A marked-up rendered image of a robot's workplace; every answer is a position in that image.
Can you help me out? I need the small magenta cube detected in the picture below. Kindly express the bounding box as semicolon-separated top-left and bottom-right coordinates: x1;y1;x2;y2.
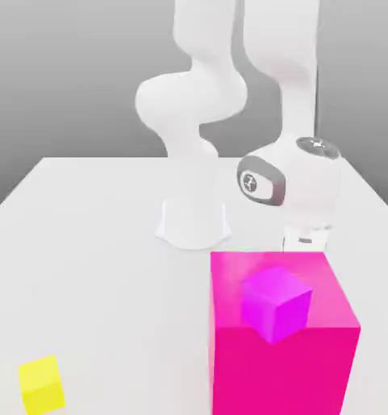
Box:
240;265;313;345

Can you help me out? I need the small yellow cube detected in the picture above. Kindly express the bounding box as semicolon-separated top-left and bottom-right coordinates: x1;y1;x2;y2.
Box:
18;353;67;415

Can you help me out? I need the large pink box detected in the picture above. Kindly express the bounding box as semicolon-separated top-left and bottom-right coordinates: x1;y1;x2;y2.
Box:
209;250;362;415

